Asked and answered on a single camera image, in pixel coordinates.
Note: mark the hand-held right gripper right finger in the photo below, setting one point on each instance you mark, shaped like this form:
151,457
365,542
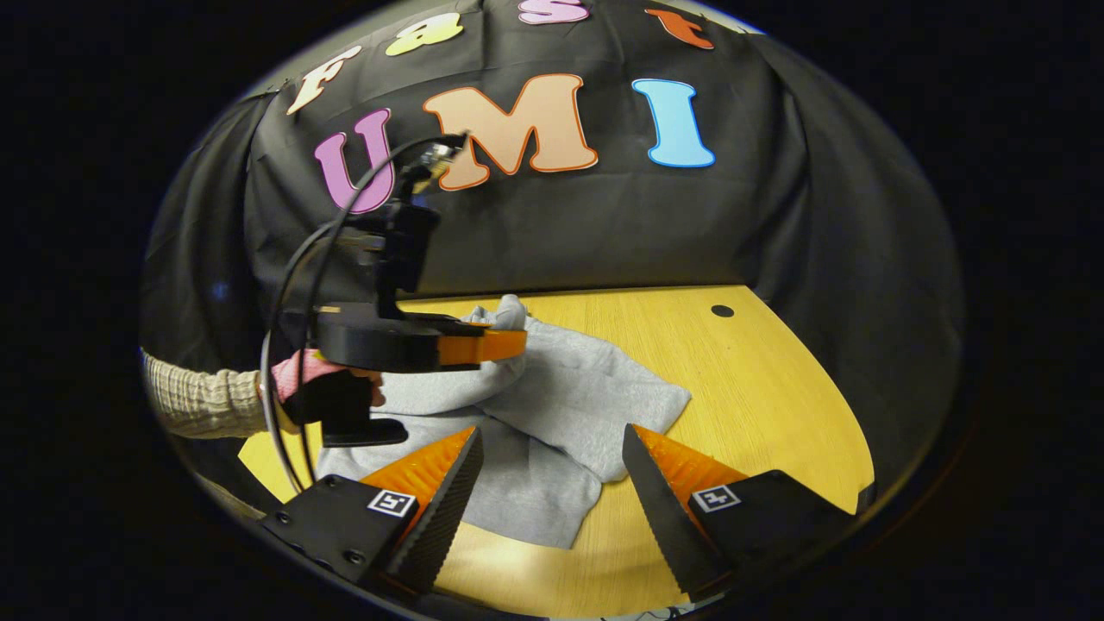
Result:
664,517

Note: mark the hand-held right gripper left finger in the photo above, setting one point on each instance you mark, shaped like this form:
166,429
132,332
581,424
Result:
444,509

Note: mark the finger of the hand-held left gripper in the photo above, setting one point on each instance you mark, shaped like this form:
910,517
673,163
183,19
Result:
483,347

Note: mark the grey zip-neck sweatshirt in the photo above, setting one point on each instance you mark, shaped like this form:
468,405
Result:
569,405

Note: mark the black backdrop cloth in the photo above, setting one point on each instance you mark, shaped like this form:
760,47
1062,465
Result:
604,224

